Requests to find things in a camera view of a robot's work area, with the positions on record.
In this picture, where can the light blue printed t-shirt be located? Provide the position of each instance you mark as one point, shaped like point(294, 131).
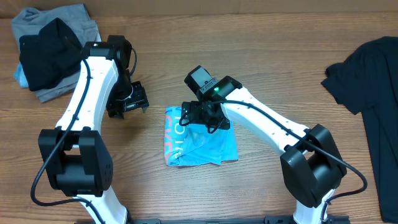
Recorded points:
point(192, 145)

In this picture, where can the folded light blue garment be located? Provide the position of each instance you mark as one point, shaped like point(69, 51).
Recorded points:
point(20, 77)

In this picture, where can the folded black garment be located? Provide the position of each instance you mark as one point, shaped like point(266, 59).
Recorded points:
point(49, 56)

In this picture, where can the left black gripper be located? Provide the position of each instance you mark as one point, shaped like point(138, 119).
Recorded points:
point(140, 99)

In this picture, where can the black t-shirt at right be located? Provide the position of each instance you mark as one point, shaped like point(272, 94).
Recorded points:
point(366, 83)

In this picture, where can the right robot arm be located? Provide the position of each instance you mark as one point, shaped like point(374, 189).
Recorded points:
point(311, 164)

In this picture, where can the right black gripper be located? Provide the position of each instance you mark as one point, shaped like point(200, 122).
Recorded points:
point(194, 107)

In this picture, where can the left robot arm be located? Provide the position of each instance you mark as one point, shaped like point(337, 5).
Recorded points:
point(77, 165)

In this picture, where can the folded grey garment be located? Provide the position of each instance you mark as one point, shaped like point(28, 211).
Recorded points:
point(31, 20)

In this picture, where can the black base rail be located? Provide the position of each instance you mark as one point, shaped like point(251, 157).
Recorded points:
point(211, 221)

